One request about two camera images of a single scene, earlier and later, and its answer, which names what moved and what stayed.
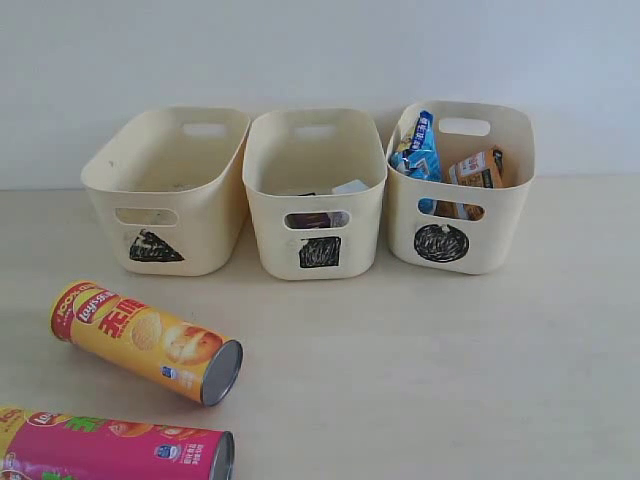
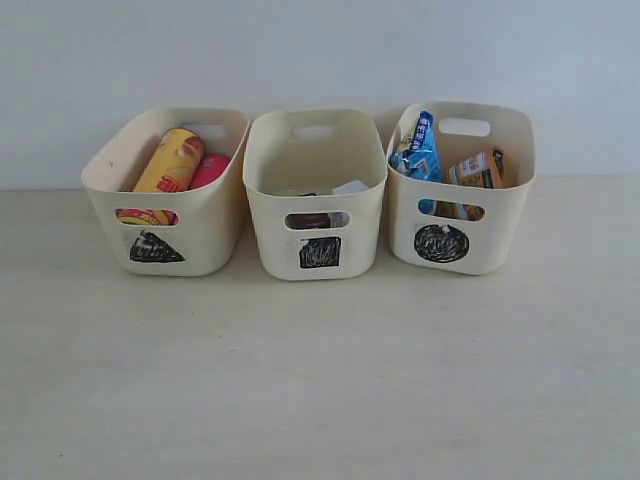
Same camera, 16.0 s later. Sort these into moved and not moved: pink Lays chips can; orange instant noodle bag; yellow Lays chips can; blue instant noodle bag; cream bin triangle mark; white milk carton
Moved: yellow Lays chips can; pink Lays chips can
Not moved: cream bin triangle mark; orange instant noodle bag; white milk carton; blue instant noodle bag
